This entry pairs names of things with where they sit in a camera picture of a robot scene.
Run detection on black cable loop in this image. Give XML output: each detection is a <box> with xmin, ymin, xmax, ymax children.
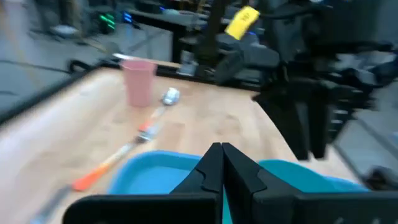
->
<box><xmin>68</xmin><ymin>58</ymin><xmax>94</xmax><ymax>75</ymax></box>

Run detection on yellow tag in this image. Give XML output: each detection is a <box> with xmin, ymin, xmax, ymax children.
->
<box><xmin>224</xmin><ymin>5</ymin><xmax>261</xmax><ymax>41</ymax></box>

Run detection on orange-handled metal fork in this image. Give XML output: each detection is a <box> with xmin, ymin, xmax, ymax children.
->
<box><xmin>71</xmin><ymin>123</ymin><xmax>162</xmax><ymax>192</ymax></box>

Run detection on teal plastic plate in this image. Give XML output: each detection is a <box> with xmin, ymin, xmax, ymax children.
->
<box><xmin>222</xmin><ymin>159</ymin><xmax>343</xmax><ymax>224</ymax></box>

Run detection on pink ribbed cup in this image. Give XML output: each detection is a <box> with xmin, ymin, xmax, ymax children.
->
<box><xmin>119</xmin><ymin>58</ymin><xmax>158</xmax><ymax>108</ymax></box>

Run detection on black desk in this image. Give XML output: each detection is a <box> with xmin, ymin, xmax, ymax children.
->
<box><xmin>127</xmin><ymin>7</ymin><xmax>218</xmax><ymax>63</ymax></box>

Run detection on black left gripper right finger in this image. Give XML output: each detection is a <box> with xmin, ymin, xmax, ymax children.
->
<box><xmin>222</xmin><ymin>142</ymin><xmax>300</xmax><ymax>224</ymax></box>

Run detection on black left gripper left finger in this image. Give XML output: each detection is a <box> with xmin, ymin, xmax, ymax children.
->
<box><xmin>170</xmin><ymin>142</ymin><xmax>224</xmax><ymax>224</ymax></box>

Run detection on blue plastic tray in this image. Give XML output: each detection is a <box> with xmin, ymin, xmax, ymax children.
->
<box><xmin>107</xmin><ymin>150</ymin><xmax>371</xmax><ymax>224</ymax></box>

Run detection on computer with green lights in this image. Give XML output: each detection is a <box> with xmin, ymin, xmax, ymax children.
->
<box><xmin>98</xmin><ymin>11</ymin><xmax>118</xmax><ymax>34</ymax></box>

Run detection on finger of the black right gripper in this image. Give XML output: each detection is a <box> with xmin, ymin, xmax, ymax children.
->
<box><xmin>310</xmin><ymin>92</ymin><xmax>331</xmax><ymax>160</ymax></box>
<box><xmin>279</xmin><ymin>98</ymin><xmax>310</xmax><ymax>162</ymax></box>

